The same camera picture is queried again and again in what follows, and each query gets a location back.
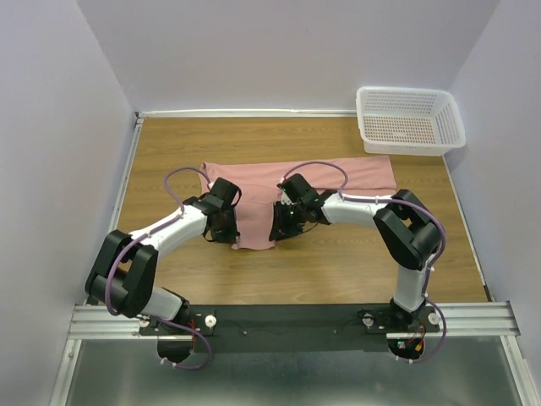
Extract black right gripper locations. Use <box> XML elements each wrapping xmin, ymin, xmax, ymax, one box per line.
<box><xmin>269</xmin><ymin>200</ymin><xmax>307</xmax><ymax>241</ymax></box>

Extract pink printed t shirt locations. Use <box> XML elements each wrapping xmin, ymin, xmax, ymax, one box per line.
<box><xmin>199</xmin><ymin>156</ymin><xmax>397</xmax><ymax>250</ymax></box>

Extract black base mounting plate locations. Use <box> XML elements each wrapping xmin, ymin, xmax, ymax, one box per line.
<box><xmin>139</xmin><ymin>303</ymin><xmax>440</xmax><ymax>364</ymax></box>

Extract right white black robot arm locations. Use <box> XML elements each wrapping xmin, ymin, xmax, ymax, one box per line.
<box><xmin>269</xmin><ymin>173</ymin><xmax>446</xmax><ymax>332</ymax></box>

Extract front aluminium frame rail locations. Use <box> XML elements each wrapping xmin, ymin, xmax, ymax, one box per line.
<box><xmin>68</xmin><ymin>302</ymin><xmax>520</xmax><ymax>340</ymax></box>

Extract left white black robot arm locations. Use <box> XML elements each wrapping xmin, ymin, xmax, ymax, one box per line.
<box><xmin>85</xmin><ymin>178</ymin><xmax>242</xmax><ymax>334</ymax></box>

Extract white plastic basket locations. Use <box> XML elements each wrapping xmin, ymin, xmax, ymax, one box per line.
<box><xmin>356</xmin><ymin>86</ymin><xmax>467</xmax><ymax>156</ymax></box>

